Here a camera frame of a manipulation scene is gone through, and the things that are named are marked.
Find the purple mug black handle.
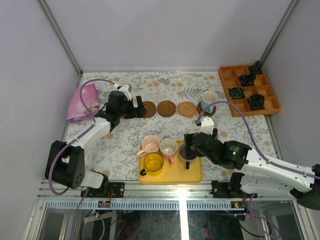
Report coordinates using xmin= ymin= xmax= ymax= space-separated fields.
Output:
xmin=179 ymin=143 xmax=197 ymax=170

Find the brown wooden coaster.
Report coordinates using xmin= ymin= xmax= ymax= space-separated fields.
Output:
xmin=143 ymin=101 xmax=157 ymax=118
xmin=157 ymin=100 xmax=176 ymax=118
xmin=196 ymin=102 xmax=217 ymax=117

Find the white mug pink handle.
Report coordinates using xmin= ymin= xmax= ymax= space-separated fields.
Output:
xmin=159 ymin=138 xmax=178 ymax=165

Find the woven rattan coaster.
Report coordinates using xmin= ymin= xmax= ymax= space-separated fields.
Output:
xmin=178 ymin=101 xmax=197 ymax=118

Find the light pink mug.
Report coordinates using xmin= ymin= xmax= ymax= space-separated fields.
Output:
xmin=136 ymin=135 xmax=161 ymax=158

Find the light blue mug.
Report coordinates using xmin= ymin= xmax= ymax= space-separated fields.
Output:
xmin=200 ymin=90 xmax=218 ymax=110

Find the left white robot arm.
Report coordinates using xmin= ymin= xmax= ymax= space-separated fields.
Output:
xmin=44 ymin=90 xmax=147 ymax=198

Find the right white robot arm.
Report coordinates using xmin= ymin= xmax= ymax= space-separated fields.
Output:
xmin=184 ymin=132 xmax=320 ymax=210

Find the yellow plastic tray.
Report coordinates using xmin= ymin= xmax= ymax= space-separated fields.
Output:
xmin=138 ymin=149 xmax=203 ymax=185

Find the pink purple folded cloth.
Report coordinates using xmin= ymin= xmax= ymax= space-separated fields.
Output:
xmin=66 ymin=83 xmax=100 ymax=124

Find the black yellow part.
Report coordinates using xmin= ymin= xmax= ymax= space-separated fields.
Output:
xmin=228 ymin=86 xmax=245 ymax=100

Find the black part lower compartment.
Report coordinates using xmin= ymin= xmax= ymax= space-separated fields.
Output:
xmin=247 ymin=94 xmax=265 ymax=111

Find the black part compartment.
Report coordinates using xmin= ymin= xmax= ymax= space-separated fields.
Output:
xmin=247 ymin=94 xmax=265 ymax=111
xmin=238 ymin=73 xmax=256 ymax=87
xmin=248 ymin=60 xmax=263 ymax=75

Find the orange compartment tray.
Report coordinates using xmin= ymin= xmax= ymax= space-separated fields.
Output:
xmin=218 ymin=65 xmax=281 ymax=116

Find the black part top compartment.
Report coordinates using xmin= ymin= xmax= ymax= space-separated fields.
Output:
xmin=248 ymin=60 xmax=263 ymax=75

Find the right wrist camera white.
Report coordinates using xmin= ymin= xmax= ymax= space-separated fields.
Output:
xmin=199 ymin=117 xmax=218 ymax=138

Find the yellow mug black handle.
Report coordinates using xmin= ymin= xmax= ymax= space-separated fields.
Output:
xmin=139 ymin=153 xmax=164 ymax=176

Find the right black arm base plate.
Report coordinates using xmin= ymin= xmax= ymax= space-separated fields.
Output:
xmin=211 ymin=180 xmax=243 ymax=199

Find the aluminium front rail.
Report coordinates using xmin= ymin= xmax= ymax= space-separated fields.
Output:
xmin=37 ymin=179 xmax=296 ymax=201

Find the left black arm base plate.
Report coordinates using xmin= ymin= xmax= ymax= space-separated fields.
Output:
xmin=86 ymin=182 xmax=125 ymax=199

